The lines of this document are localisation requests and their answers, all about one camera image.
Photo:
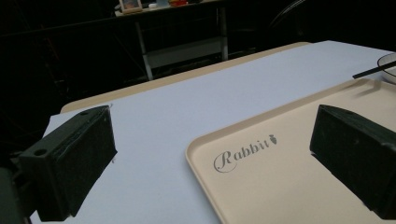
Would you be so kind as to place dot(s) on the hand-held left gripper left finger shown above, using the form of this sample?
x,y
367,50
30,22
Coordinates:
x,y
73,161

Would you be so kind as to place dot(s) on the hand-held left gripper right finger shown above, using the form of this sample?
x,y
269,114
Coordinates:
x,y
358,149

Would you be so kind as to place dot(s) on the black chopstick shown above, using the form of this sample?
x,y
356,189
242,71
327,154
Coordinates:
x,y
373,71

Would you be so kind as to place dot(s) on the beige plastic tray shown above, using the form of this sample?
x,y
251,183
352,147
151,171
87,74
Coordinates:
x,y
280,186

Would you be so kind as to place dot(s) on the white bowl with dark rim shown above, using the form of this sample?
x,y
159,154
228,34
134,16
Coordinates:
x,y
389,67

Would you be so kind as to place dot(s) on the white paper sheet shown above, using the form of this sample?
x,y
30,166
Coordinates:
x,y
193,102

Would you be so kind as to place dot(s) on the framed picture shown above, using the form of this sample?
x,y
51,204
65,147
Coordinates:
x,y
130,5

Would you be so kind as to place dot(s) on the red object on background table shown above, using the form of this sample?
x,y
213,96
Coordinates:
x,y
178,2

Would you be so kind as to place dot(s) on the metal frame background table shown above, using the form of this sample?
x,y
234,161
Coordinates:
x,y
183,40

